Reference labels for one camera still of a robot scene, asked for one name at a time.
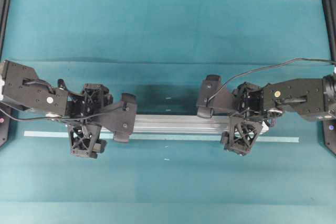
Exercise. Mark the black right frame post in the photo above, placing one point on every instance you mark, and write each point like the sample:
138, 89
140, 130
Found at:
329, 13

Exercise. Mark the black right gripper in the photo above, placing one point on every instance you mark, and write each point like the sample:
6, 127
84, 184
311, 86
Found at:
245, 124

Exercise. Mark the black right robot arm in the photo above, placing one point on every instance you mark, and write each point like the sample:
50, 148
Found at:
312, 99

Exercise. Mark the light blue tape strip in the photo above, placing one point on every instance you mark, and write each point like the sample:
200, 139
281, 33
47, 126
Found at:
166, 137

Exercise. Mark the teal table cloth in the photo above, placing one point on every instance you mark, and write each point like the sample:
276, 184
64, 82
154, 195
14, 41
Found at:
160, 51

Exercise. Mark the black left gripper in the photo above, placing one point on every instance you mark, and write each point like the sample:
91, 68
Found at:
84, 134

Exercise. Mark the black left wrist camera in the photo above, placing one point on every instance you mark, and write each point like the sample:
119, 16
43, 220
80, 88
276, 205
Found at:
120, 118

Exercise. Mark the black left frame post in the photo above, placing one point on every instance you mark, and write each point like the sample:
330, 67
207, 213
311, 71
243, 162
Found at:
4, 9

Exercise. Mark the black frame post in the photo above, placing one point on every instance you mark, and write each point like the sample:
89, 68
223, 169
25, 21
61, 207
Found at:
329, 13
4, 9

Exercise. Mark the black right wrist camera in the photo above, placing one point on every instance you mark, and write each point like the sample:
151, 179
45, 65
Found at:
213, 99

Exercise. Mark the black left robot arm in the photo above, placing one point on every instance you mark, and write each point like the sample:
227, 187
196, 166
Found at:
23, 90

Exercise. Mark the silver aluminium extrusion rail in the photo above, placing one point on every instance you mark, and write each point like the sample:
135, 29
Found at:
180, 124

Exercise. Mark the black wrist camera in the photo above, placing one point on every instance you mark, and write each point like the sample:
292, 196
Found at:
120, 118
213, 99

